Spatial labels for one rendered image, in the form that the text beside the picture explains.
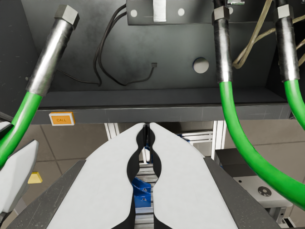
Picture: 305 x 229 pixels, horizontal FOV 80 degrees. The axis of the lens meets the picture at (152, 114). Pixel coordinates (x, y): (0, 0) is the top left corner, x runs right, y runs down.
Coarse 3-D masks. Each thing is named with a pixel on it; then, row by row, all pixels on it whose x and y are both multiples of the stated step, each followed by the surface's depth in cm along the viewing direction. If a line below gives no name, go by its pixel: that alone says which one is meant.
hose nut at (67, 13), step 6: (60, 6) 19; (66, 6) 18; (60, 12) 18; (66, 12) 18; (72, 12) 19; (54, 18) 19; (60, 18) 18; (66, 18) 19; (72, 18) 19; (78, 18) 20; (72, 24) 19
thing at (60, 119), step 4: (52, 112) 42; (56, 112) 42; (60, 112) 42; (64, 112) 42; (68, 112) 42; (72, 112) 42; (52, 116) 41; (56, 116) 41; (60, 116) 41; (64, 116) 41; (68, 116) 41; (56, 120) 42; (60, 120) 42; (64, 120) 42; (68, 120) 42
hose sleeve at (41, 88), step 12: (60, 24) 18; (48, 36) 18; (60, 36) 18; (48, 48) 18; (60, 48) 18; (48, 60) 18; (36, 72) 17; (48, 72) 18; (36, 84) 17; (48, 84) 18
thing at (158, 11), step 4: (156, 0) 20; (160, 0) 20; (164, 0) 20; (156, 4) 20; (160, 4) 20; (164, 4) 20; (156, 8) 20; (160, 8) 20; (164, 8) 20; (156, 12) 20; (160, 12) 20; (164, 12) 20; (156, 16) 20; (160, 16) 20; (164, 16) 20
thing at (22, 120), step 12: (36, 96) 18; (24, 108) 17; (36, 108) 18; (12, 120) 17; (24, 120) 17; (12, 132) 16; (24, 132) 17; (0, 144) 16; (12, 144) 16; (0, 156) 15; (0, 168) 15
